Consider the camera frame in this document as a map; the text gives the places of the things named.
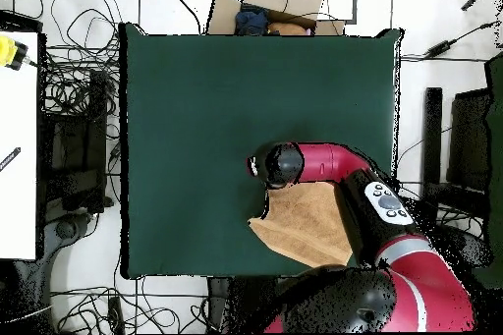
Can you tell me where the dark green table cloth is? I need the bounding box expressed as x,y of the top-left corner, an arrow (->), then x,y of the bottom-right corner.
118,22 -> 406,280

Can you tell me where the black pen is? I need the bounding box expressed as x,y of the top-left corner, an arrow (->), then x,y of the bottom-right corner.
0,146 -> 22,173

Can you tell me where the dark green fabric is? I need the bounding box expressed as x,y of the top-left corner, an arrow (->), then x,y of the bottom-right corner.
471,51 -> 503,291

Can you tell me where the black cable tangle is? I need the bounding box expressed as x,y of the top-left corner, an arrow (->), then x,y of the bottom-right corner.
50,285 -> 209,335
396,181 -> 486,234
38,0 -> 124,143

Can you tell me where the yellow and black tool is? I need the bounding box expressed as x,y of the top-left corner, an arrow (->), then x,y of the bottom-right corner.
0,33 -> 30,72

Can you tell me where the dark blue garment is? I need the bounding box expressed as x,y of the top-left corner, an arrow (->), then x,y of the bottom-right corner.
234,4 -> 270,36

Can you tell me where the tan terry towel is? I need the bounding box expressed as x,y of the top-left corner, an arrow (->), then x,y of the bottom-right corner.
248,180 -> 355,269

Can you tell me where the orange cloth item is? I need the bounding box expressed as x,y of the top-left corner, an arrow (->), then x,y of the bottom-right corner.
267,21 -> 309,36

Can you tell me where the white desk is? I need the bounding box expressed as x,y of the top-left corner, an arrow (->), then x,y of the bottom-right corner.
0,29 -> 40,261

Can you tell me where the black upright bar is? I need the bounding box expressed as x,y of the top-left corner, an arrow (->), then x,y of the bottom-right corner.
420,86 -> 444,210

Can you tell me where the black metal stand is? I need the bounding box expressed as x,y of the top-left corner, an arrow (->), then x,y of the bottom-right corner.
205,276 -> 300,334

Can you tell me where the black equipment rack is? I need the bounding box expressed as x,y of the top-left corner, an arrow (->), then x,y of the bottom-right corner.
40,69 -> 115,216

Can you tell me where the black power adapter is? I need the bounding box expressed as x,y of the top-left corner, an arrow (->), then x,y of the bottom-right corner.
423,37 -> 459,58

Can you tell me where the black flat box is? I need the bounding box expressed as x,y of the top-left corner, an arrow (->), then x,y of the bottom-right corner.
0,10 -> 44,33

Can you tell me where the grey pedestal foot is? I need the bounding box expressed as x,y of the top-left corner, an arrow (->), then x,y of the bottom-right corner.
439,226 -> 492,271
42,210 -> 99,257

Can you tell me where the black power strip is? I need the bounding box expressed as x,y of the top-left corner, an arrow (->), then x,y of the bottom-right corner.
106,296 -> 126,335

